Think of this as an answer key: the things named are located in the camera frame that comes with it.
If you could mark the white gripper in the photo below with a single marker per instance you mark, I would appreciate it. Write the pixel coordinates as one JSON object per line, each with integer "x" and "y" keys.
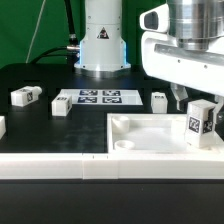
{"x": 184, "y": 45}

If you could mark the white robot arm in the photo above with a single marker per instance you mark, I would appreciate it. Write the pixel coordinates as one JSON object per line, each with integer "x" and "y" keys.
{"x": 102, "y": 49}

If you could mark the white U-shaped obstacle fence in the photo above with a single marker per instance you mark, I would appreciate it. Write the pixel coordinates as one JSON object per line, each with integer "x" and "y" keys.
{"x": 110, "y": 166}

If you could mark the white marker sheet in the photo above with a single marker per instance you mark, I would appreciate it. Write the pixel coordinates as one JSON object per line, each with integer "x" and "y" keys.
{"x": 103, "y": 96}

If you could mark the white square tabletop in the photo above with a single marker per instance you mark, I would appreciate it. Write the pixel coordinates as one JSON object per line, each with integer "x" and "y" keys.
{"x": 153, "y": 134}

